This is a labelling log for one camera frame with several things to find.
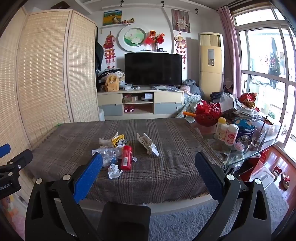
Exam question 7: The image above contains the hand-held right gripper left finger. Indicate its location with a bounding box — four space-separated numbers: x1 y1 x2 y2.
24 152 103 241

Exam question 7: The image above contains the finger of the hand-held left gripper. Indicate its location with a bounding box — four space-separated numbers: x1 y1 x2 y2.
0 144 11 158
0 149 33 175

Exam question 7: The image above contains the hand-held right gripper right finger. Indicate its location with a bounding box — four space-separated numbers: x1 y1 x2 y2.
195 151 273 241

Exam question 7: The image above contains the white paper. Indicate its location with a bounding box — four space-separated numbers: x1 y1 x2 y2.
108 164 123 179

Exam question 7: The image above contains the crushed clear plastic bottle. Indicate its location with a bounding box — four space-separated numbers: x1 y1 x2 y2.
92 148 123 168

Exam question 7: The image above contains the yellow wrapper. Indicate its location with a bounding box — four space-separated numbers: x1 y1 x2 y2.
111 133 125 147

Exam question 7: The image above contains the black bin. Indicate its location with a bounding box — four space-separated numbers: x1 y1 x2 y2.
98 201 151 241

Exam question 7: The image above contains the white green medicine box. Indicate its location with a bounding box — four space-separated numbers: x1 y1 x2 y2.
136 133 160 156

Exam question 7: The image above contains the glass table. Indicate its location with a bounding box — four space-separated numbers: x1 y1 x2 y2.
192 120 281 167

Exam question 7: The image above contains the pink label white bottle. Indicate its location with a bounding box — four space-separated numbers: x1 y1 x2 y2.
224 124 239 146

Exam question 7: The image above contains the plaid blanket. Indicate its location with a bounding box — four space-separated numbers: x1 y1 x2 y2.
23 118 226 204

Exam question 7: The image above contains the clear plastic storage box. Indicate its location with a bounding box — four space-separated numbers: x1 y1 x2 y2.
249 166 275 188

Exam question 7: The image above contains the blue round tin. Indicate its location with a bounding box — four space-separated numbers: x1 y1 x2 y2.
232 118 255 142

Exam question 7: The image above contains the grey shaggy rug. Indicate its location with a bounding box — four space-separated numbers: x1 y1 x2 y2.
81 183 289 241

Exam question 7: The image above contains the glass cup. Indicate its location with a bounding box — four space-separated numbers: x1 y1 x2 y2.
251 126 267 147

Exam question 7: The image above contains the floral cloth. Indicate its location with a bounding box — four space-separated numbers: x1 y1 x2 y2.
176 95 201 123

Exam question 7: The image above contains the white plastic bag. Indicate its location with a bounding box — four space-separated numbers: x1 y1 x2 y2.
220 93 238 112

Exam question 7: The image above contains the red snack bag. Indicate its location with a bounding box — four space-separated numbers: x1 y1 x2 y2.
238 92 258 108

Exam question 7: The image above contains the pile of clothes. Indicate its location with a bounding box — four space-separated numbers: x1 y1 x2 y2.
180 79 204 102

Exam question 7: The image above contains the wooden television cabinet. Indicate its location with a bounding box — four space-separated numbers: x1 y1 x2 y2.
97 89 185 115

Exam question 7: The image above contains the bamboo folding screen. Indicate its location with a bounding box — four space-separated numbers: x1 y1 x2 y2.
0 9 100 151

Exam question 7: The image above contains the yellow plush toy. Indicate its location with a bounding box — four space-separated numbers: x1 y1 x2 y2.
103 75 120 92

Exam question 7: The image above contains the standing air conditioner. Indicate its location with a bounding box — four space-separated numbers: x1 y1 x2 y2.
199 32 225 100

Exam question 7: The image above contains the black hanging garment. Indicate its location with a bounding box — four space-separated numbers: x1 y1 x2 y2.
95 42 104 71

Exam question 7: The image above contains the black television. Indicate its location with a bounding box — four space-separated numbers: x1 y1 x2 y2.
124 53 182 87

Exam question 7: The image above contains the large window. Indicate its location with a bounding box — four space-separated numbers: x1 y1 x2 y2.
232 7 296 149

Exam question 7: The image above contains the red fish hanging decoration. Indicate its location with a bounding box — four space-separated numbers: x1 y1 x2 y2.
103 31 117 69

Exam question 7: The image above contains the pink curtain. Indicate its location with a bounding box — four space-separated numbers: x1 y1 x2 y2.
217 6 242 98

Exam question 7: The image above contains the doll hanging decoration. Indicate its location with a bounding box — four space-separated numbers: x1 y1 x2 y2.
173 34 187 70

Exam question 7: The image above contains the red flower decoration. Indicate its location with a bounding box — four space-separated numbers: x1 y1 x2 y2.
145 31 165 51

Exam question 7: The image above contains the landscape painting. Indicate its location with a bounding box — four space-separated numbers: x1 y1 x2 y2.
102 10 122 26

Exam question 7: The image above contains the round wall art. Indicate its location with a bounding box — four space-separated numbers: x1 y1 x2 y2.
118 25 147 52

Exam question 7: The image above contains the wall shelf with figurines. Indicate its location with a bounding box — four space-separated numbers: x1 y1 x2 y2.
100 18 135 29

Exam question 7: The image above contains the brown wall hanging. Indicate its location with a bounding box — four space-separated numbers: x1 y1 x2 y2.
171 9 191 33

